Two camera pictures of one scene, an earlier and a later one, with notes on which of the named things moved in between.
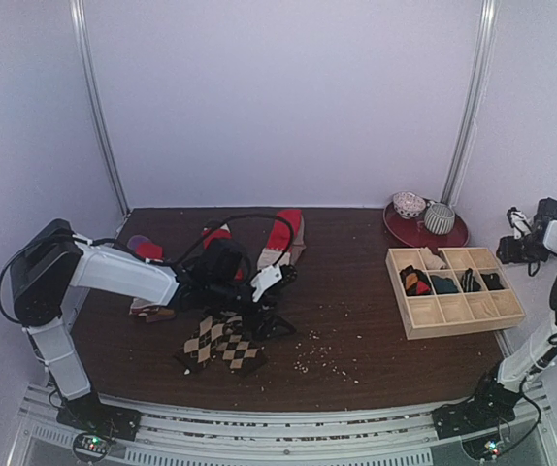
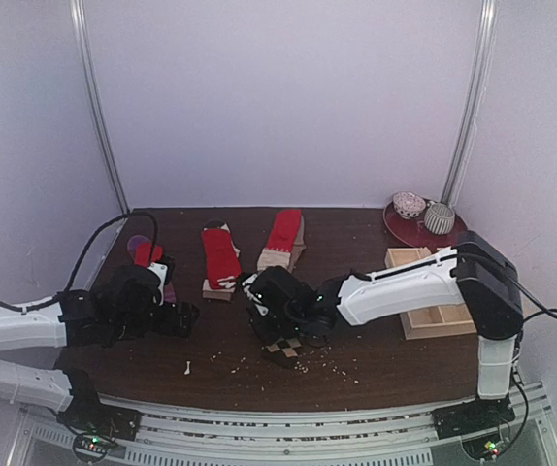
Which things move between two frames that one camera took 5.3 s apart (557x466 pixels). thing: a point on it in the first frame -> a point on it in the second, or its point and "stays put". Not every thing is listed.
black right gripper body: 509,249 -> 263,327
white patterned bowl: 408,205 stays put
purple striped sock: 135,240 stays put
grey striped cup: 440,218 stays put
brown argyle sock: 240,354 -> 283,351
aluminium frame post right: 488,20 stays put
